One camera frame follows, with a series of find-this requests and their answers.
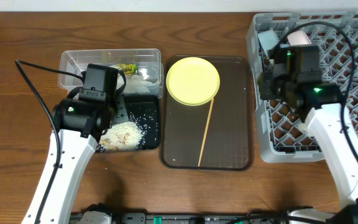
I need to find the white tissue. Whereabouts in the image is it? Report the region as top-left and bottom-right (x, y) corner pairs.
(124, 75), (154, 94)

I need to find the green snack wrapper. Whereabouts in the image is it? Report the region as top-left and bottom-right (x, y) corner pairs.
(110, 63), (137, 75)

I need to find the light blue bowl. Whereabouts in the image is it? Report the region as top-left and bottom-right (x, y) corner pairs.
(258, 30), (279, 59)

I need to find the pink white bowl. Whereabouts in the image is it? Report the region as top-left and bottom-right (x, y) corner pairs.
(287, 30), (312, 46)

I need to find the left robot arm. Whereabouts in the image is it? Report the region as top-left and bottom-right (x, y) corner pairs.
(23, 90), (126, 223)

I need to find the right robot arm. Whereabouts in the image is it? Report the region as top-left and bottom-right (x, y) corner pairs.
(256, 62), (358, 223)

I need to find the spilled rice food waste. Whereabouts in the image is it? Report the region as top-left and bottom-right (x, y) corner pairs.
(96, 111), (159, 152)

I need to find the grey dishwasher rack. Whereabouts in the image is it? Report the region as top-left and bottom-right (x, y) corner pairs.
(246, 11), (358, 163)

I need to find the black plastic tray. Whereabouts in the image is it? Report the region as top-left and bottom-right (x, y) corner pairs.
(94, 95), (161, 153)

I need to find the clear plastic bin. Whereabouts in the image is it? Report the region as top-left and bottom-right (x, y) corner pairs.
(60, 49), (164, 98)

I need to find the yellow plate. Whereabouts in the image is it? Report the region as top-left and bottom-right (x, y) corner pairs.
(166, 57), (221, 106)

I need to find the right wooden chopstick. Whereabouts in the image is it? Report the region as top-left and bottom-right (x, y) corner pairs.
(198, 98), (214, 167)

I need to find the brown serving tray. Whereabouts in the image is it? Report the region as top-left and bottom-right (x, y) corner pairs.
(160, 56), (254, 171)

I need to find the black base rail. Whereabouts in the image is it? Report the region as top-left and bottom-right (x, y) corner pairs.
(68, 203), (335, 224)

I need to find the left black cable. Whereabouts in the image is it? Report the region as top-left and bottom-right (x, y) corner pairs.
(14, 59), (85, 224)

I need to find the black cable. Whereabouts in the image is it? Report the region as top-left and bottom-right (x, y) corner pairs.
(14, 59), (85, 224)
(272, 21), (358, 197)

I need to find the right black cable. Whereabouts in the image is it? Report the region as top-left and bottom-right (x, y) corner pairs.
(272, 21), (358, 197)

